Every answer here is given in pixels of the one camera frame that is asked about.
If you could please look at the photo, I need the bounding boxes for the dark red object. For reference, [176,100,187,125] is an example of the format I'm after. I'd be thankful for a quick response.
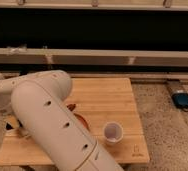
[67,104,76,111]

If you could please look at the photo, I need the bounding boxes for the long wooden shelf rail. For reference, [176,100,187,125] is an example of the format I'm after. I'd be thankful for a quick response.
[0,47,188,67]

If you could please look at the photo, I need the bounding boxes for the wooden table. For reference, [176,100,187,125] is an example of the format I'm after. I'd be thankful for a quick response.
[0,78,150,166]

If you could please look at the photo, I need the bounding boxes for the white plastic cup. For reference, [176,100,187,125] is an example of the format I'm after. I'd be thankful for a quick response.
[103,122,124,145]

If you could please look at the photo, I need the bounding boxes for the orange ribbed bowl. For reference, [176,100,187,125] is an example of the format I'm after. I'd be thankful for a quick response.
[74,113,90,130]

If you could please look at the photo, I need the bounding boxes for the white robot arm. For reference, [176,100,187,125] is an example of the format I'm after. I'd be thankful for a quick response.
[0,70,123,171]

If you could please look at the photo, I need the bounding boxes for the blue device on floor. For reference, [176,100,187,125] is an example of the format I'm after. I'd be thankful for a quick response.
[171,93,188,108]

